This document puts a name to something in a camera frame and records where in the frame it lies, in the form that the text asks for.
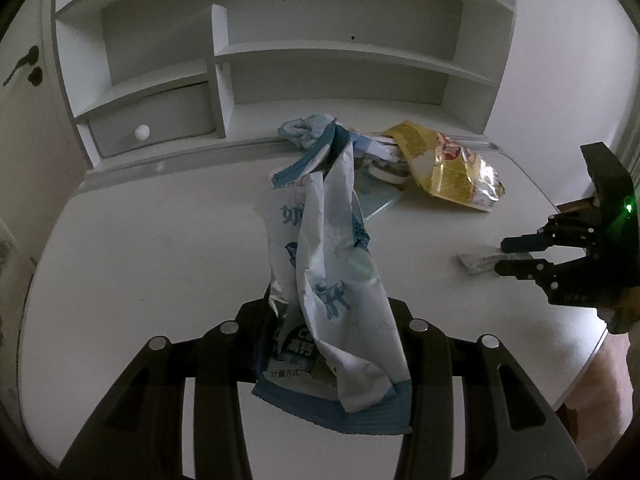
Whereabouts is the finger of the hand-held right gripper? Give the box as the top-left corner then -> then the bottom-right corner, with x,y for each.
493,254 -> 602,306
501,207 -> 599,254

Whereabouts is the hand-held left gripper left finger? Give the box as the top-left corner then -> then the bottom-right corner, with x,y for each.
60,299 -> 281,480

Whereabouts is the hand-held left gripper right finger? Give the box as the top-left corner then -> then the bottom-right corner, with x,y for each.
387,297 -> 589,480

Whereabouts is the small white wrapper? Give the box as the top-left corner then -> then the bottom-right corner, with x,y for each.
457,252 -> 506,275

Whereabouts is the blue and white snack bag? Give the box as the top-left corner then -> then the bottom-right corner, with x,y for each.
252,124 -> 413,436

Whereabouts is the yellow snack bag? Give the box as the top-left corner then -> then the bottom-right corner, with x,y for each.
382,120 -> 506,213

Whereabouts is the white round container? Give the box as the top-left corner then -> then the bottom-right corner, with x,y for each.
367,157 -> 411,186

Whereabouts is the pale blue flat packet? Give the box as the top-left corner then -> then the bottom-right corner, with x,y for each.
355,175 -> 404,221

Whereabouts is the crumpled pale blue wrapper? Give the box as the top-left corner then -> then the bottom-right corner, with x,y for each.
277,114 -> 341,152

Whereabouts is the grey drawer with white knob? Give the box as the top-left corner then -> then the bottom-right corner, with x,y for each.
87,81 -> 216,159

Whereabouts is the white desk shelf unit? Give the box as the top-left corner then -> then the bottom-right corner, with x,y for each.
52,0 -> 521,172

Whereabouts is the white door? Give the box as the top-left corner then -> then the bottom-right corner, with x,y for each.
0,0 -> 96,261

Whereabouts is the black door handle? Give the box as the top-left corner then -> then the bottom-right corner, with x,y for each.
2,45 -> 41,87

